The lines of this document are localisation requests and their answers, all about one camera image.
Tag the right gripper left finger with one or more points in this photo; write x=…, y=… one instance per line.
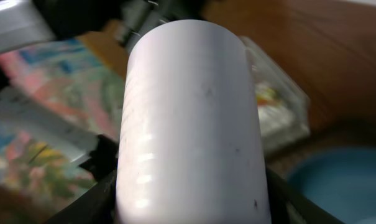
x=96, y=206

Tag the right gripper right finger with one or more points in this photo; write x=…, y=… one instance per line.
x=290, y=207

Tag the pink cup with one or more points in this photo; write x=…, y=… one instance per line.
x=190, y=147

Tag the brown serving tray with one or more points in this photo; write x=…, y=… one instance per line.
x=342, y=134

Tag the dark blue plate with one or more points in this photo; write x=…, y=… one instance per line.
x=341, y=181

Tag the clear plastic bin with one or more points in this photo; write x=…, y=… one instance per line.
x=282, y=104

